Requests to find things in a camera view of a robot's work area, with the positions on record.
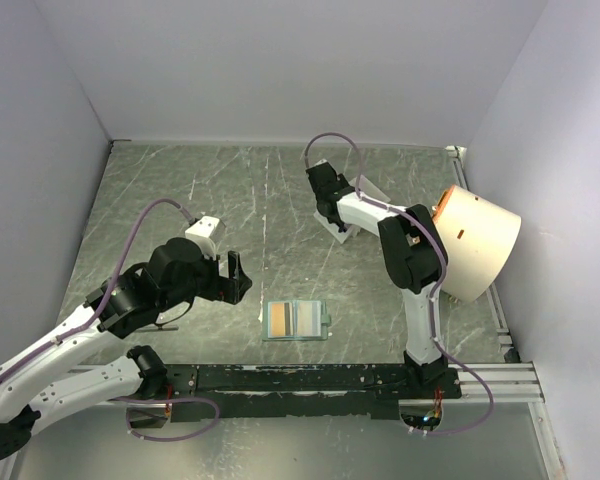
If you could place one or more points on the green card holder wallet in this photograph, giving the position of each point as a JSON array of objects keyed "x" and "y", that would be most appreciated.
[{"x": 325, "y": 324}]

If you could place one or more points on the white card tray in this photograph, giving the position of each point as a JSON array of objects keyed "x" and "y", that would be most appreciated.
[{"x": 359, "y": 212}]

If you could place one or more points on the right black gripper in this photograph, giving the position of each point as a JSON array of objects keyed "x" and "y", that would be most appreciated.
[{"x": 341, "y": 180}]

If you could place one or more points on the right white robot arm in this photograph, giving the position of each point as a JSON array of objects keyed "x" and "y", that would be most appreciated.
[{"x": 414, "y": 257}]

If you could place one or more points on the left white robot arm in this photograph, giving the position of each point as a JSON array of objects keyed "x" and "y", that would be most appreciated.
[{"x": 35, "y": 391}]

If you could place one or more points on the aluminium extrusion frame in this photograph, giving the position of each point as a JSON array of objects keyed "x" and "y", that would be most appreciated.
[{"x": 505, "y": 399}]

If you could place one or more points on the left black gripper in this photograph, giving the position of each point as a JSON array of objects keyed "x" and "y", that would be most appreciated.
[{"x": 230, "y": 289}]

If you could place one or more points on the beige cylindrical drum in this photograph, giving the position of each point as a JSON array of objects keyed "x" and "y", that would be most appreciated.
[{"x": 478, "y": 236}]

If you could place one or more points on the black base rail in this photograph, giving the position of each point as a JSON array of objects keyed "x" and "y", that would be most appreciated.
[{"x": 278, "y": 391}]

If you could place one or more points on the small metal rod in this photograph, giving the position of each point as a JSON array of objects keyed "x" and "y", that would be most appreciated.
[{"x": 167, "y": 328}]

